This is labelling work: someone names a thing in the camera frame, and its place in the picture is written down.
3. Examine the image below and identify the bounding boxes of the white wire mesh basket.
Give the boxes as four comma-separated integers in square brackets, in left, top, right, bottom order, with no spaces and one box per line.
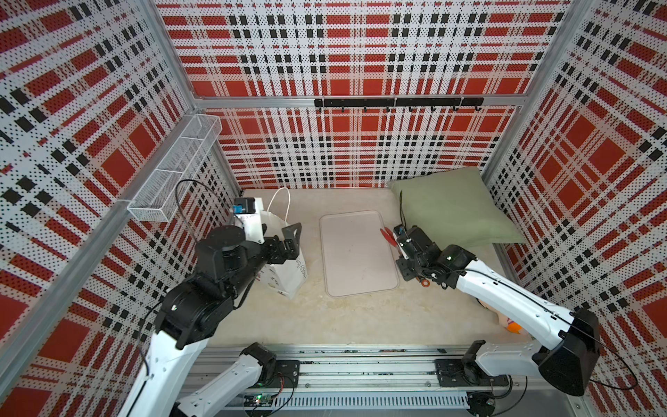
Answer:
[128,114,222,223]

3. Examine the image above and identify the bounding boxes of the green cushion pillow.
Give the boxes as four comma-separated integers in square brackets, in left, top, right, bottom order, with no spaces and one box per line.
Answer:
[391,167,526,250]

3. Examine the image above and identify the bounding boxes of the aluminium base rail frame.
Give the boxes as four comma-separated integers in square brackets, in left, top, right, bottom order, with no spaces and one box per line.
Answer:
[221,344,596,416]

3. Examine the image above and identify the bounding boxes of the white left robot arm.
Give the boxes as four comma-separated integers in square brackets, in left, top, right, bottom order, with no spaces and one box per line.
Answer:
[120,223,302,416]

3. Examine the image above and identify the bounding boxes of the green circuit board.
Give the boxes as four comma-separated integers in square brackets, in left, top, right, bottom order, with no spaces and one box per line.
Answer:
[243,394,274,408]

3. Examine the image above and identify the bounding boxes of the black wall hook rail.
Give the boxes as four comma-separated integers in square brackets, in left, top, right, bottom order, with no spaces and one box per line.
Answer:
[314,97,485,109]

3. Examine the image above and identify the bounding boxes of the small plush doll toy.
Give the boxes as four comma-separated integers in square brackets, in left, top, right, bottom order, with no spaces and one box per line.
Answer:
[478,300,528,335]

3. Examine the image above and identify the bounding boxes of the beige plastic tray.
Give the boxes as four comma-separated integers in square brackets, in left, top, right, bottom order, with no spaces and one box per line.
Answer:
[320,210,399,298]

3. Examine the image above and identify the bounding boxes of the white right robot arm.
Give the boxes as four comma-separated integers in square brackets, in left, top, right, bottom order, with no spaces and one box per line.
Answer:
[393,225,601,396]

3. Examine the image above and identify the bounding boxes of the white paper gift bag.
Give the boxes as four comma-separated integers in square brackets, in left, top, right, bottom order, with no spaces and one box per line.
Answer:
[256,187,308,300]

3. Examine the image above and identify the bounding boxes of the red silicone metal tongs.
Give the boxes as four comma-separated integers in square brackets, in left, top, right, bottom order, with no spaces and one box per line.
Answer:
[380,227,430,288]

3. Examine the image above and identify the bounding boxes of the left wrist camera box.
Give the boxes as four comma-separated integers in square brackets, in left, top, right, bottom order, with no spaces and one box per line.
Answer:
[232,197,264,244]

